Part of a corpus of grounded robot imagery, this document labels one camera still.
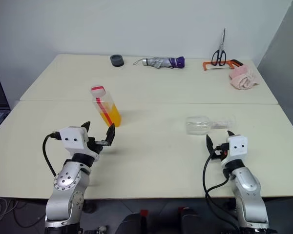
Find black table foot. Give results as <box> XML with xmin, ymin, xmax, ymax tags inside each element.
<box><xmin>84</xmin><ymin>201</ymin><xmax>97</xmax><ymax>214</ymax></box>

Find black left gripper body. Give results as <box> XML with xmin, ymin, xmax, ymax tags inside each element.
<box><xmin>87</xmin><ymin>136</ymin><xmax>111</xmax><ymax>155</ymax></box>

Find white and red bottle cap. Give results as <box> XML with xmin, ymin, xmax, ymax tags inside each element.
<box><xmin>89</xmin><ymin>85</ymin><xmax>106</xmax><ymax>98</ymax></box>

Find grey floor cables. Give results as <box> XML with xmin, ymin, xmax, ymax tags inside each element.
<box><xmin>0</xmin><ymin>197</ymin><xmax>47</xmax><ymax>227</ymax></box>

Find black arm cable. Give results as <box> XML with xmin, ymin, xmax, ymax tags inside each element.
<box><xmin>203</xmin><ymin>143</ymin><xmax>245</xmax><ymax>232</ymax></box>
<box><xmin>42</xmin><ymin>131</ymin><xmax>62</xmax><ymax>177</ymax></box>

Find pink towel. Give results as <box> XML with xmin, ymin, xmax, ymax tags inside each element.
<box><xmin>229</xmin><ymin>65</ymin><xmax>260</xmax><ymax>91</ymax></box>

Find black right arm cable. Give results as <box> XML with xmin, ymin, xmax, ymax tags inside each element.
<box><xmin>203</xmin><ymin>143</ymin><xmax>245</xmax><ymax>232</ymax></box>

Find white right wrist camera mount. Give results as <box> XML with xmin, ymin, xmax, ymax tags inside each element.
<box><xmin>227</xmin><ymin>134</ymin><xmax>249</xmax><ymax>163</ymax></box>

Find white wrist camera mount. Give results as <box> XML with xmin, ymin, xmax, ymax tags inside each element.
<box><xmin>59</xmin><ymin>126</ymin><xmax>89</xmax><ymax>150</ymax></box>
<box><xmin>227</xmin><ymin>134</ymin><xmax>249</xmax><ymax>163</ymax></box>

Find orange juice bottle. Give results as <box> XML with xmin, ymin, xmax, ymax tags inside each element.
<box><xmin>89</xmin><ymin>85</ymin><xmax>123</xmax><ymax>128</ymax></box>

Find black handled scissors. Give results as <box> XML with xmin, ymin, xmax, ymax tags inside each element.
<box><xmin>211</xmin><ymin>27</ymin><xmax>228</xmax><ymax>66</ymax></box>

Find dark rounded shape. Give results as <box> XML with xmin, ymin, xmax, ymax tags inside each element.
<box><xmin>177</xmin><ymin>206</ymin><xmax>208</xmax><ymax>234</ymax></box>
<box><xmin>116</xmin><ymin>209</ymin><xmax>152</xmax><ymax>234</ymax></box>

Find orange hacksaw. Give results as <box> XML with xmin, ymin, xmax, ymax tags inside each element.
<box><xmin>202</xmin><ymin>59</ymin><xmax>244</xmax><ymax>72</ymax></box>

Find clear plastic bottle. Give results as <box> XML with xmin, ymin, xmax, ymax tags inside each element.
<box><xmin>185</xmin><ymin>116</ymin><xmax>236</xmax><ymax>135</ymax></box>

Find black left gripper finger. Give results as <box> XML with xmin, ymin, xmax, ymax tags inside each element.
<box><xmin>80</xmin><ymin>120</ymin><xmax>92</xmax><ymax>135</ymax></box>
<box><xmin>105</xmin><ymin>123</ymin><xmax>116</xmax><ymax>147</ymax></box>

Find folded silver purple umbrella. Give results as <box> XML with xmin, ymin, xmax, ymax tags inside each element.
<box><xmin>132</xmin><ymin>56</ymin><xmax>186</xmax><ymax>70</ymax></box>

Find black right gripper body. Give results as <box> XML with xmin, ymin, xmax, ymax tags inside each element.
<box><xmin>213</xmin><ymin>142</ymin><xmax>230</xmax><ymax>160</ymax></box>

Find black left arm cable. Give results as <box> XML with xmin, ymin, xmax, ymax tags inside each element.
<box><xmin>42</xmin><ymin>131</ymin><xmax>62</xmax><ymax>177</ymax></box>

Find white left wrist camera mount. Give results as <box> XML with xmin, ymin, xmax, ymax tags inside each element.
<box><xmin>59</xmin><ymin>126</ymin><xmax>89</xmax><ymax>150</ymax></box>

